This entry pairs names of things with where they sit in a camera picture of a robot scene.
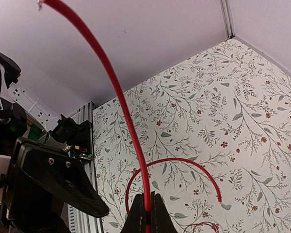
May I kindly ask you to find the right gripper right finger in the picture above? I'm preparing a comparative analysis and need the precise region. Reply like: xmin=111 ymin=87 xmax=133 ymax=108
xmin=150 ymin=193 xmax=176 ymax=233

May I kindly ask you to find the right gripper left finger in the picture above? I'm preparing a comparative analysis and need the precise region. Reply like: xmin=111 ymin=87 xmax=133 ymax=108
xmin=121 ymin=194 xmax=146 ymax=233

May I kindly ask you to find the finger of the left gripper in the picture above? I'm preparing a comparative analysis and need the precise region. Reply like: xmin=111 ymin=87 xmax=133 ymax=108
xmin=7 ymin=137 xmax=110 ymax=218

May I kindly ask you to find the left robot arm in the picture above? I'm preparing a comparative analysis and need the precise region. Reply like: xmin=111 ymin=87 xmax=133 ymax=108
xmin=0 ymin=53 xmax=109 ymax=233

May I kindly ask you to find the floral table mat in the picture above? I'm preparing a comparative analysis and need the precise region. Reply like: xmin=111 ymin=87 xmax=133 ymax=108
xmin=92 ymin=38 xmax=291 ymax=233

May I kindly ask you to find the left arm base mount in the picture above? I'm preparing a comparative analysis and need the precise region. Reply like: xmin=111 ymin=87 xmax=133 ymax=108
xmin=49 ymin=114 xmax=94 ymax=163

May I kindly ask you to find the aluminium front rail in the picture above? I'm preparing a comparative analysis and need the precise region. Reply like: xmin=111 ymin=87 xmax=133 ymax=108
xmin=67 ymin=102 xmax=104 ymax=233

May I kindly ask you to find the left aluminium frame post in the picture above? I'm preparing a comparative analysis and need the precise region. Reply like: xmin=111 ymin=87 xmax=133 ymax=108
xmin=219 ymin=0 xmax=235 ymax=39

